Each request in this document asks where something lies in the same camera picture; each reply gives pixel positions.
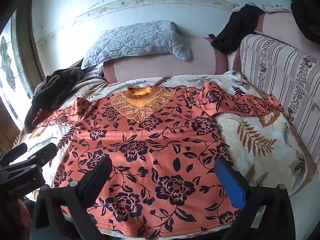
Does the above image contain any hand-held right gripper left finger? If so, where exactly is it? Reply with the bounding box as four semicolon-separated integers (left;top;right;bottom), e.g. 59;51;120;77
32;155;113;240

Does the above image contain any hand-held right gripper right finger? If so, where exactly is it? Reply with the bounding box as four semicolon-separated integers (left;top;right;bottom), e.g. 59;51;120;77
214;144;296;240

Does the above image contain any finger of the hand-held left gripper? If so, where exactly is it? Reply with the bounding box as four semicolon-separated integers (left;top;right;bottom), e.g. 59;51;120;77
0;143;28;167
15;143;58;172

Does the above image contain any orange floral blouse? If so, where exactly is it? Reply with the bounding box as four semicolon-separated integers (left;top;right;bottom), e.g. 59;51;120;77
36;81;284;237

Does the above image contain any person's left forearm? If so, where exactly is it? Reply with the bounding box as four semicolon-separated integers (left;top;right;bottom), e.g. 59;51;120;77
0;197;37;240

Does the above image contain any brown wooden cabinet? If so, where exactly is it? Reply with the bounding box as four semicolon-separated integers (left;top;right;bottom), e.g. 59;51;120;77
0;102;24;153

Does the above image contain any cream leaf-print blanket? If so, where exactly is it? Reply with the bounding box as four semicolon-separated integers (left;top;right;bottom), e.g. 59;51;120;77
19;70;308;238

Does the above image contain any dark brown knitted garment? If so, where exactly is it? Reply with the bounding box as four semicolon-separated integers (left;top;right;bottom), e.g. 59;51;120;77
24;66;87;134

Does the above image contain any stained glass window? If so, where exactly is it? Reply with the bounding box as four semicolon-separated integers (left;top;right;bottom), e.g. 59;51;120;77
0;10;35;130

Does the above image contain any striped floral bedding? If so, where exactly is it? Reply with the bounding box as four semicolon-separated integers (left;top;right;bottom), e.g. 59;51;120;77
232;34;320;160

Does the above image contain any grey quilted pillow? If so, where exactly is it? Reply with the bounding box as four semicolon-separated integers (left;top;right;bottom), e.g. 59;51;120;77
81;20;192;70

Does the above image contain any black garment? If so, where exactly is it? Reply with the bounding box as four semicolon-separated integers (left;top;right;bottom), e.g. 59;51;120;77
209;4;266;54

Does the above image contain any pale lilac cloth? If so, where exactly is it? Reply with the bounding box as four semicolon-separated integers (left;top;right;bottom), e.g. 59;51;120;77
231;2;293;13

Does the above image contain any dark cloth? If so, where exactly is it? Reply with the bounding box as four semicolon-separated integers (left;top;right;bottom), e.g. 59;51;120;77
291;0;320;38

